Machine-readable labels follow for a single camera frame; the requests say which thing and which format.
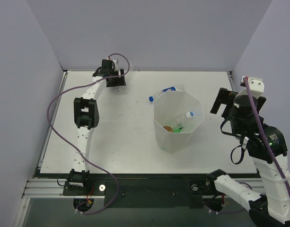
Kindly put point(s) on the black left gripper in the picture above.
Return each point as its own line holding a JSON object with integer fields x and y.
{"x": 115, "y": 82}

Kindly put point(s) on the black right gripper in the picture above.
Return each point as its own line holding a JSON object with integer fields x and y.
{"x": 220, "y": 100}

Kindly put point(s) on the clear bottle blue Pepsi label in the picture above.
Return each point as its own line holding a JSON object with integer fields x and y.
{"x": 178, "y": 87}

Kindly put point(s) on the white octagonal bin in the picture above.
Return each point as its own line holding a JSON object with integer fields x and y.
{"x": 165, "y": 108}

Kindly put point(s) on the clear bottle white cap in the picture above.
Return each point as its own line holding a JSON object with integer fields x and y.
{"x": 181, "y": 120}

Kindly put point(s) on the green plastic bottle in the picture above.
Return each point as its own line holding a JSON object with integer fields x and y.
{"x": 177, "y": 129}

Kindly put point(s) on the orange juice bottle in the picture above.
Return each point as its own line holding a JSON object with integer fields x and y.
{"x": 168, "y": 128}

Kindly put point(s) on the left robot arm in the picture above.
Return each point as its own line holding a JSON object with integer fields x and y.
{"x": 86, "y": 118}

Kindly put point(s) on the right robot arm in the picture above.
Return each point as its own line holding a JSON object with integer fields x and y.
{"x": 267, "y": 148}

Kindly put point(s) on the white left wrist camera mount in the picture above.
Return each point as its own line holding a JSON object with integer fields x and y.
{"x": 115, "y": 63}

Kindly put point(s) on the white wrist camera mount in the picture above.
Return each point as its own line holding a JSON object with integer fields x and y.
{"x": 256, "y": 86}
{"x": 115, "y": 63}

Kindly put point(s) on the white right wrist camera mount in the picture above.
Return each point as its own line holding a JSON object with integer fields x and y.
{"x": 256, "y": 86}

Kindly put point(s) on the aluminium table side rail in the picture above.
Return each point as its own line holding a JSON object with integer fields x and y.
{"x": 53, "y": 108}

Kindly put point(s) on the black table front rail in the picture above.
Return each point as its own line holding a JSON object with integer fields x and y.
{"x": 131, "y": 191}

